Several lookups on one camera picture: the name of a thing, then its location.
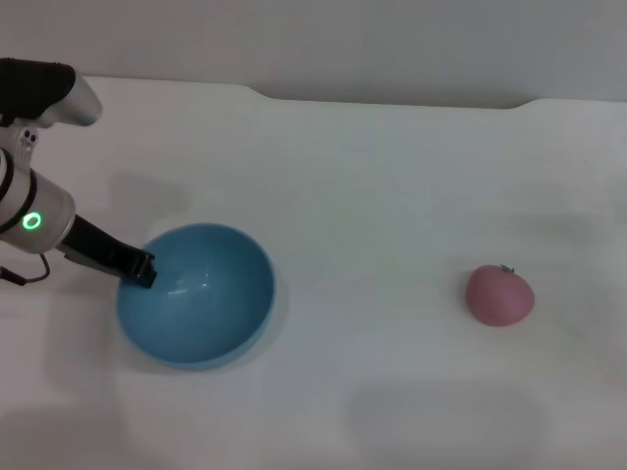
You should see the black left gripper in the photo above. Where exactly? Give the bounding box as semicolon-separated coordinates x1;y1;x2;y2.
59;213;159;290

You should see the blue bowl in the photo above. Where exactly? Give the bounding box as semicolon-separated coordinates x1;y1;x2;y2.
116;222;278;371

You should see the pink peach with green leaf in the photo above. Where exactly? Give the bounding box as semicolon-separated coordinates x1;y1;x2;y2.
463;263;536;328

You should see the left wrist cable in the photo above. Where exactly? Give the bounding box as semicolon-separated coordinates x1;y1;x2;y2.
0;253;51;287

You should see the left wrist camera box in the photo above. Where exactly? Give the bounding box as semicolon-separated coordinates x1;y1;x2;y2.
0;57;105;130

